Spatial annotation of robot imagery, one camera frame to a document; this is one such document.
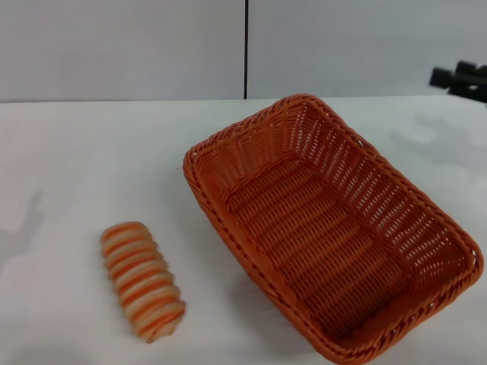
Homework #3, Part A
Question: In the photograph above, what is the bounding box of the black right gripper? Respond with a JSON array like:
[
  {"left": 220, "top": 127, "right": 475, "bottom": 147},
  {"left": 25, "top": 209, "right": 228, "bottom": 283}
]
[{"left": 428, "top": 59, "right": 487, "bottom": 104}]

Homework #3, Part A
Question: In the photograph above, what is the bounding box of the orange wicker basket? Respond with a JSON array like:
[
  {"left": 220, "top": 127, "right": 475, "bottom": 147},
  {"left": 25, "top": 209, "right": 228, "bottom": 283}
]
[{"left": 182, "top": 93, "right": 485, "bottom": 361}]

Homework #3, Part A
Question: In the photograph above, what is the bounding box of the orange striped bread loaf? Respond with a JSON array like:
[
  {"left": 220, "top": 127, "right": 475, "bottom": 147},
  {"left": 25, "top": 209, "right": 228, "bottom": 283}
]
[{"left": 99, "top": 221, "right": 187, "bottom": 345}]

